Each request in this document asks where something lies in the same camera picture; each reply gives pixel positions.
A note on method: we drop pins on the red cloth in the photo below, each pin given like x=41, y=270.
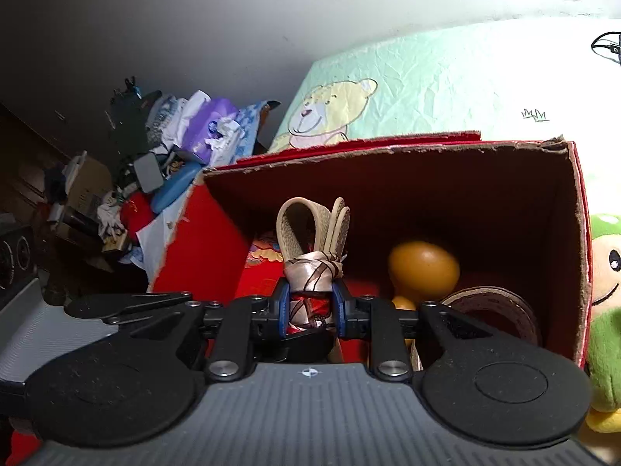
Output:
x=136, y=211

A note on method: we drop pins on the small grey box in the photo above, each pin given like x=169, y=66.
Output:
x=147, y=174

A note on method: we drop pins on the white crumpled cloth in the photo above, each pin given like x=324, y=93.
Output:
x=167, y=116

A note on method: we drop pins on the light green bear-print sheet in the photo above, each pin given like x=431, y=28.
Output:
x=436, y=82

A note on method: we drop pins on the beige printed tape roll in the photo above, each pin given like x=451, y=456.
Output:
x=514, y=308

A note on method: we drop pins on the black bag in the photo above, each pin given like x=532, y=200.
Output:
x=128, y=116

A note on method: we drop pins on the purple tissue pack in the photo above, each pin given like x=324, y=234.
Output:
x=208, y=126

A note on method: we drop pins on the blue patterned cloth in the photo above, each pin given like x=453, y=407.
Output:
x=254, y=121

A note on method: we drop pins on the brown cardboard box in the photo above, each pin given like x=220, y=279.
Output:
x=92, y=184

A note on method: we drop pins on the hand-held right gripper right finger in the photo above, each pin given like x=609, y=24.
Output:
x=339, y=313

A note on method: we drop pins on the white paper sheet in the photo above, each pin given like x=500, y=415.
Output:
x=160, y=238

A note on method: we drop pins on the blue oval case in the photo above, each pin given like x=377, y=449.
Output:
x=174, y=189

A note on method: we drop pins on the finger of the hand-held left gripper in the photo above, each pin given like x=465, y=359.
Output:
x=126, y=303
x=145, y=316

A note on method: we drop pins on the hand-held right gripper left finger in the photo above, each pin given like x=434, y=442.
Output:
x=282, y=313

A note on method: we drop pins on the brown wooden maraca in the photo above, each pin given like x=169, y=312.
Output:
x=424, y=269

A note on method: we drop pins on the green plush toy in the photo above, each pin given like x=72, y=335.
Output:
x=606, y=340

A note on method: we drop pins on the red cardboard box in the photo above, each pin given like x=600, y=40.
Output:
x=461, y=194

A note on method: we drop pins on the red patterned packet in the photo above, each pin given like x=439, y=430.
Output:
x=264, y=262

